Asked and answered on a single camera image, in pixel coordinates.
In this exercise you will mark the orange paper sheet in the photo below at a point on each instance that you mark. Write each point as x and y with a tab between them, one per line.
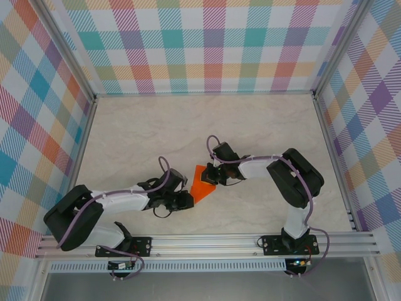
199	188

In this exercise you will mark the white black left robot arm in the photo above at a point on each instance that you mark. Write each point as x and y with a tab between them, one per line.
125	200

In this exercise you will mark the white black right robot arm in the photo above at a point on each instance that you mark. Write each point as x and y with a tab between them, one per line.
253	167

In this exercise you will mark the small circuit board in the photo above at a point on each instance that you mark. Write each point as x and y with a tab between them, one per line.
120	266
299	262

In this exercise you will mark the grey metal panel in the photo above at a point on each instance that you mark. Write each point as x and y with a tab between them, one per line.
203	287

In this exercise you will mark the long aluminium mounting rail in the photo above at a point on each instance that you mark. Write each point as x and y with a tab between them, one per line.
203	244

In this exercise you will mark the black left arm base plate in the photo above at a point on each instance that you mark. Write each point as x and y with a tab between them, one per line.
144	246

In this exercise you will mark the aluminium frame cross bar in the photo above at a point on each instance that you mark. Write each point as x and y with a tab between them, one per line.
203	93

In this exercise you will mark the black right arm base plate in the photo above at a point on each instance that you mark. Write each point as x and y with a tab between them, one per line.
269	246

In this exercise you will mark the aluminium frame side rail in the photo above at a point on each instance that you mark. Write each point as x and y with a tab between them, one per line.
333	156
80	156

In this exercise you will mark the aluminium frame post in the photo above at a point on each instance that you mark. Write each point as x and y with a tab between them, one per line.
341	47
69	47

